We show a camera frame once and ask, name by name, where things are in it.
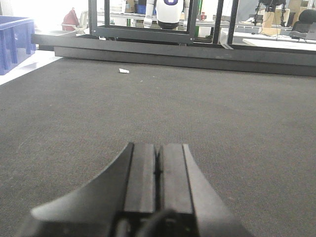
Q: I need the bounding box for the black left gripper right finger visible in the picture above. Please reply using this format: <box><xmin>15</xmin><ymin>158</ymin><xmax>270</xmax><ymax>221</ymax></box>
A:
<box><xmin>159</xmin><ymin>144</ymin><xmax>252</xmax><ymax>237</ymax></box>

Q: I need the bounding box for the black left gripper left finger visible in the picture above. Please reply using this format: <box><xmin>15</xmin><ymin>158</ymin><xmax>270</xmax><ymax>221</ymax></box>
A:
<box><xmin>16</xmin><ymin>143</ymin><xmax>156</xmax><ymax>237</ymax></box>

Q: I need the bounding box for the dark grey carpet mat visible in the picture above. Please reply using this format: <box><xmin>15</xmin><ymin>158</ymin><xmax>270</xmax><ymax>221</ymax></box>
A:
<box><xmin>0</xmin><ymin>59</ymin><xmax>316</xmax><ymax>237</ymax></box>

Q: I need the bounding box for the small white paper scrap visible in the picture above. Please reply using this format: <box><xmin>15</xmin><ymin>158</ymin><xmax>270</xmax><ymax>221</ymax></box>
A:
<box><xmin>119</xmin><ymin>69</ymin><xmax>130</xmax><ymax>74</ymax></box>

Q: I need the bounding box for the black foam board stack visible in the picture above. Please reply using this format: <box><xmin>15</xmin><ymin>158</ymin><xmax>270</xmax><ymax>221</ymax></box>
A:
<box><xmin>31</xmin><ymin>34</ymin><xmax>316</xmax><ymax>77</ymax></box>

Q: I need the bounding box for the white humanoid robot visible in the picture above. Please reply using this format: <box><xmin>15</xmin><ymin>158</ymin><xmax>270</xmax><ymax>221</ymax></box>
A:
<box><xmin>143</xmin><ymin>0</ymin><xmax>190</xmax><ymax>30</ymax></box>

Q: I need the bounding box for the white table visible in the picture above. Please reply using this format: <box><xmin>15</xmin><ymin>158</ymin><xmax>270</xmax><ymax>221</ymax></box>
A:
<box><xmin>232</xmin><ymin>32</ymin><xmax>316</xmax><ymax>51</ymax></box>

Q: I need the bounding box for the blue plastic crate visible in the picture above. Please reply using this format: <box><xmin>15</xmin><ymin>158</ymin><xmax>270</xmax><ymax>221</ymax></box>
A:
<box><xmin>0</xmin><ymin>16</ymin><xmax>36</xmax><ymax>76</ymax></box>

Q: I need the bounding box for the red bag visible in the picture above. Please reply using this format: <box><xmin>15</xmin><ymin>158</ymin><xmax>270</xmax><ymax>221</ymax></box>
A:
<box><xmin>62</xmin><ymin>8</ymin><xmax>79</xmax><ymax>31</ymax></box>

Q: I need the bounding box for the black office chair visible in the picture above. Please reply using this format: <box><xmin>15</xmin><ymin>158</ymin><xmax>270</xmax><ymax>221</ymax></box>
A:
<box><xmin>289</xmin><ymin>9</ymin><xmax>316</xmax><ymax>40</ymax></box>

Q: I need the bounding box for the black metal frame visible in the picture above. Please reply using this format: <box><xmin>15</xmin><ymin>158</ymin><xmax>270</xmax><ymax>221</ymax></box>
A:
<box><xmin>88</xmin><ymin>0</ymin><xmax>239</xmax><ymax>45</ymax></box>

